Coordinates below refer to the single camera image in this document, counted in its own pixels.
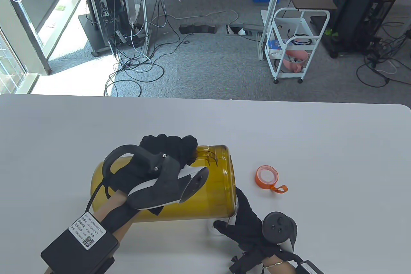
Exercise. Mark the person's left hand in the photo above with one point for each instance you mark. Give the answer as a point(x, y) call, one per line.
point(173, 147)

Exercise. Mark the person's right hand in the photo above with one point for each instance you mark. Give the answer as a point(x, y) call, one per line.
point(247, 232)

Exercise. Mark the clear water cup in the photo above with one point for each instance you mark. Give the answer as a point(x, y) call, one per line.
point(210, 227)

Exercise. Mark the orange cup lid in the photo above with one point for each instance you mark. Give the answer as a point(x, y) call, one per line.
point(260, 183)

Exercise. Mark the yellow plastic kettle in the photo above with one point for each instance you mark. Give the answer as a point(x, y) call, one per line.
point(208, 197)

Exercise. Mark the person's right forearm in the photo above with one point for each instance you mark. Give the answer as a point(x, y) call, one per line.
point(273, 258)

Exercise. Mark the person's left forearm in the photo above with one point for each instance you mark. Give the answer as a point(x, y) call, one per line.
point(112, 205)

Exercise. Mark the black white right hand controller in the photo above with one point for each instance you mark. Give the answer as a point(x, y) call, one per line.
point(278, 225)

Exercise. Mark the black white hand controller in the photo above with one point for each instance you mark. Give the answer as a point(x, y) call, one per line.
point(167, 184)
point(278, 225)

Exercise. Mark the black white left hand controller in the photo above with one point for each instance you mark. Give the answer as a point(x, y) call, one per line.
point(167, 184)

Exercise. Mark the black right wrist sensor box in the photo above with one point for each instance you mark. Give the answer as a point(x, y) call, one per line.
point(310, 269)

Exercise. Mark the black wrist sensor box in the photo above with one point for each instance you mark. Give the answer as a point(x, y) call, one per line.
point(310, 269)
point(70, 251)

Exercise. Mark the open floor outlet box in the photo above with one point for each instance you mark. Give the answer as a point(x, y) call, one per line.
point(244, 28)

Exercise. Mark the blue white packet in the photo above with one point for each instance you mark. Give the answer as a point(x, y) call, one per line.
point(276, 44)

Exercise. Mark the pink plastic object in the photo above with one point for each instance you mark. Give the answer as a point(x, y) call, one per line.
point(293, 65)

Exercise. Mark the black left wrist sensor box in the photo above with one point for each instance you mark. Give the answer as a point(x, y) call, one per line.
point(70, 251)

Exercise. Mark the white rolling cart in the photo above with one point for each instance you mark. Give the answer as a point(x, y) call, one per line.
point(303, 26)

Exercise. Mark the small green object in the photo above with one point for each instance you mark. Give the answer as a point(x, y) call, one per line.
point(330, 32)

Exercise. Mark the black standing desk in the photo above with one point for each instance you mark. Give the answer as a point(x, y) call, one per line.
point(353, 4)

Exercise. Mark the aluminium frame post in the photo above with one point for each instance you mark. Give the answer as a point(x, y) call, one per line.
point(144, 4)
point(271, 1)

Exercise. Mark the grey window frame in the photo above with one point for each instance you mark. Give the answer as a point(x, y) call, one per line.
point(29, 30)

